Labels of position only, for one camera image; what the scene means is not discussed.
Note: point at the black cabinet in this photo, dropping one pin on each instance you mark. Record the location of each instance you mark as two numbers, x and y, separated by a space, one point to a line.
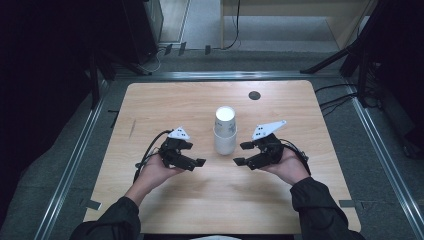
141 26

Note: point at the black tripod stand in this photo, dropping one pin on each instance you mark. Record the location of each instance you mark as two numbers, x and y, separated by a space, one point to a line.
353 50

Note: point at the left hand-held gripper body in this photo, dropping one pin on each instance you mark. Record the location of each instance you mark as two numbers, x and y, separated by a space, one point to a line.
171 151

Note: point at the stack of white paper cups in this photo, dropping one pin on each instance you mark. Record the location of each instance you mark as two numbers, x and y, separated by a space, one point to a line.
225 140

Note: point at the person's right hand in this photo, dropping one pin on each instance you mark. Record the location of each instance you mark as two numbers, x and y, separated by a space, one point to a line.
290 168

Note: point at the light wooden furniture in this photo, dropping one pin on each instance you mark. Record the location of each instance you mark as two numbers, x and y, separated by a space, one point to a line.
300 8

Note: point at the grey tape strip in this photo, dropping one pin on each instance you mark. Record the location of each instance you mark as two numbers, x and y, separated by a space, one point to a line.
347 203
93 204

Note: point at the black round table grommet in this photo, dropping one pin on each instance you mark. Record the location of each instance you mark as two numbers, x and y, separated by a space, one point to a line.
254 95

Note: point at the black metal stand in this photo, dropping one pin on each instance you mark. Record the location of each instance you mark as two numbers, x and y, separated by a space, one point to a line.
94 83

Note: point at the person's left hand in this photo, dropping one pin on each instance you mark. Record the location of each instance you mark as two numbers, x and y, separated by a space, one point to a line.
153 173

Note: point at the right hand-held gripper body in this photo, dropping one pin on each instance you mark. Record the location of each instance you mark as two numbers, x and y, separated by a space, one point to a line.
271 146

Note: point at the metal floor rail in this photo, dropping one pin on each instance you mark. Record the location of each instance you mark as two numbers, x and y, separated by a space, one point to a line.
71 170
383 156
230 75

